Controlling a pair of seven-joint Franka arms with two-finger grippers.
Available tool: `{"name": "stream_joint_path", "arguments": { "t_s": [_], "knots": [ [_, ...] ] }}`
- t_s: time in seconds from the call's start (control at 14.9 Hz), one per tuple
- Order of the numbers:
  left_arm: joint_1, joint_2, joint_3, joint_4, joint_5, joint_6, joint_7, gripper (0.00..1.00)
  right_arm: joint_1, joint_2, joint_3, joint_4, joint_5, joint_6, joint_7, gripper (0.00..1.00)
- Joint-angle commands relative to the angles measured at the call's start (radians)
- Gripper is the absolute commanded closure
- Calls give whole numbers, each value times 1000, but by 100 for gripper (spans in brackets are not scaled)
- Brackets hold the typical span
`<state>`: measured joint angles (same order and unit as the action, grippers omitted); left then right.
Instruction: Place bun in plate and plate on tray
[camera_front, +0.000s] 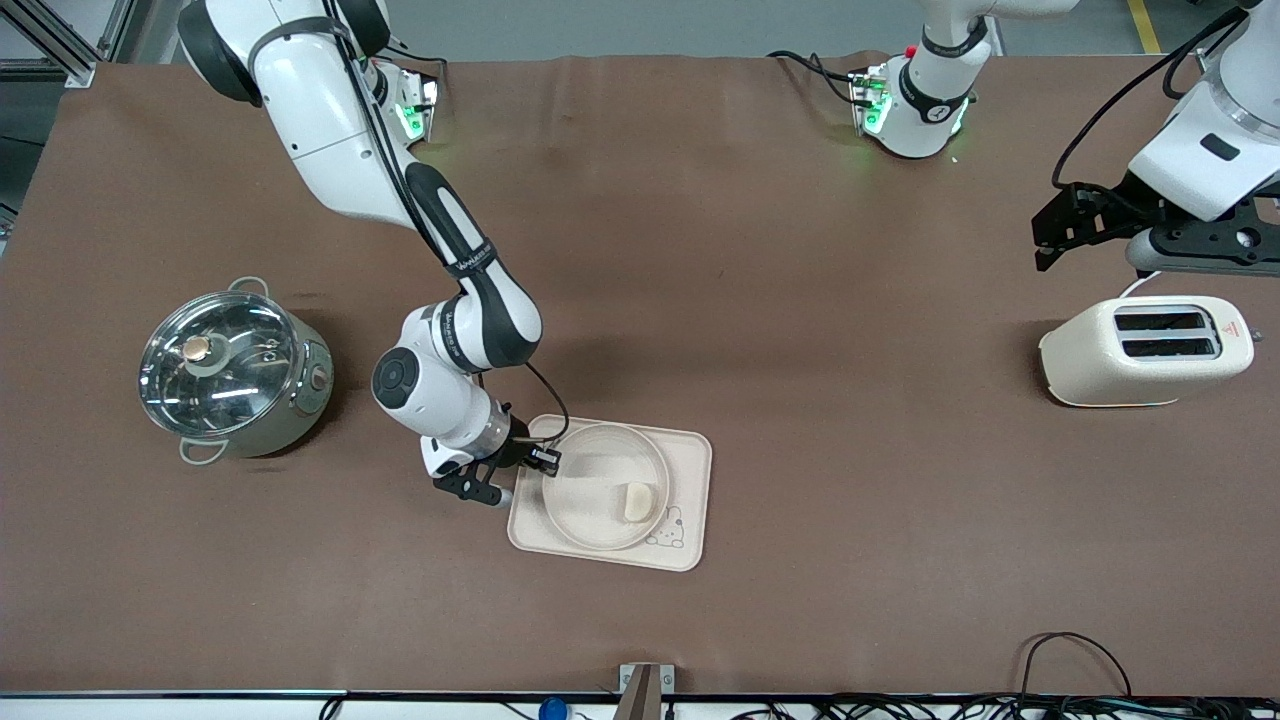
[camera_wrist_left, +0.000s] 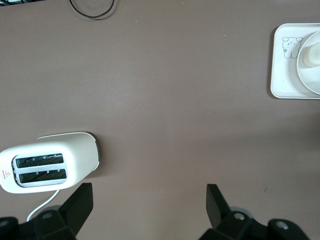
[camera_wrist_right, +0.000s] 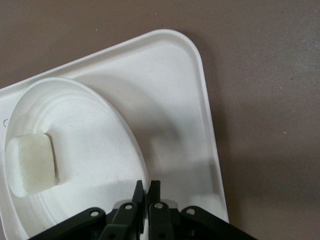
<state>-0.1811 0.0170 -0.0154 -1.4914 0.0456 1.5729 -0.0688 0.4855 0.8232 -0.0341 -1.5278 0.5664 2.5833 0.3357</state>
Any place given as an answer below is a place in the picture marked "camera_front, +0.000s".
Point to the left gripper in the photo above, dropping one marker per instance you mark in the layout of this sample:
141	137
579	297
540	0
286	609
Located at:
1118	203

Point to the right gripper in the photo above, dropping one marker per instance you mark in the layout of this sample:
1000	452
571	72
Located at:
517	446

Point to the clear round plate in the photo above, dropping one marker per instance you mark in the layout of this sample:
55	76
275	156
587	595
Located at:
590	500

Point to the white steamed bun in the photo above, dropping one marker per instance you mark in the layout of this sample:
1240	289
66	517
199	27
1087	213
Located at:
638	501

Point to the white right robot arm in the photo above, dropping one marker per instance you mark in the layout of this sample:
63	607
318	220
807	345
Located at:
330	110

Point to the beige rectangular tray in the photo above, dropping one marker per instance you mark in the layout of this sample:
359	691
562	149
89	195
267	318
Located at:
690	500

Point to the cream two-slot toaster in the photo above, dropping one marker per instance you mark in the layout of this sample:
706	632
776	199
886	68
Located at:
1140	375

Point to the blue round knob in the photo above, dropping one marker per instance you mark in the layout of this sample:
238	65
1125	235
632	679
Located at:
552	709

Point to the steel cooking pot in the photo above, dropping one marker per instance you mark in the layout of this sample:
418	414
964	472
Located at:
300	400

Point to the brown table mat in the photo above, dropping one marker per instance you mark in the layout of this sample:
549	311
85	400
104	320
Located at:
800	300

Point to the glass pot lid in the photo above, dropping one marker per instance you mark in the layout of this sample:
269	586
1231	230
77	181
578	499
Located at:
220	365

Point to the metal table bracket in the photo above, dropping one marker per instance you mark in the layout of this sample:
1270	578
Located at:
645	692

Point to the aluminium frame profile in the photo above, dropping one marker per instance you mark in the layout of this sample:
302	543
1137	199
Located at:
50	40

